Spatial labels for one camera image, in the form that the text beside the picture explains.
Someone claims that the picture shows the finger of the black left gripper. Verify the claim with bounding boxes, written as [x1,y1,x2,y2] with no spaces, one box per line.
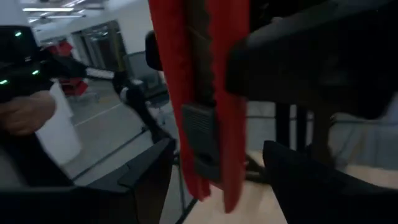
[226,0,398,121]
[145,30,163,72]

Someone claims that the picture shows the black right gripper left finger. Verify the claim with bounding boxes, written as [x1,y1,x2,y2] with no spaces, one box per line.
[0,139,177,224]

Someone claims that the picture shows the red crate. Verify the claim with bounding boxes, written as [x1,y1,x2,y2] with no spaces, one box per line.
[58,77,90,98]

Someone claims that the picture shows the person's hand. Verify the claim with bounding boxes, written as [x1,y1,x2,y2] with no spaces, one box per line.
[0,90,57,137]

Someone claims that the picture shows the white upright object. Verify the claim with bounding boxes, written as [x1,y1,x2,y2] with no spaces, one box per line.
[35,81,82,166]

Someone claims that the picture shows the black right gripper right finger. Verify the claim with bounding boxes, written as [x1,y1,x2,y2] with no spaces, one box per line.
[262,140,398,224]

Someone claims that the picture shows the white ceiling light strip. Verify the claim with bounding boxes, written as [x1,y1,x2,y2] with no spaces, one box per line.
[22,7,76,13]

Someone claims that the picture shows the red box cutter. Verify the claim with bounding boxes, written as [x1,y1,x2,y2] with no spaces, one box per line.
[148,0,251,214]

